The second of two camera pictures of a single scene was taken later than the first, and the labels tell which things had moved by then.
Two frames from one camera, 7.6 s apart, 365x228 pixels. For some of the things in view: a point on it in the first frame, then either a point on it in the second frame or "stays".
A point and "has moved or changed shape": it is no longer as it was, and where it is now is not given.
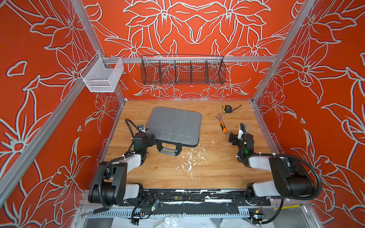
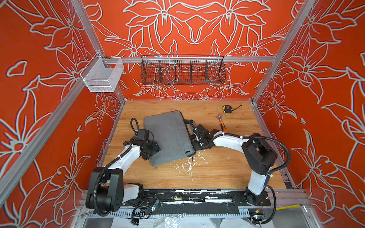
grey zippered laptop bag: [174, 128] has moved or changed shape
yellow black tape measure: [227, 109] stays
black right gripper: [237, 137] to [196, 145]
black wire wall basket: [182, 70] stays
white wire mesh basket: [101, 74] stays
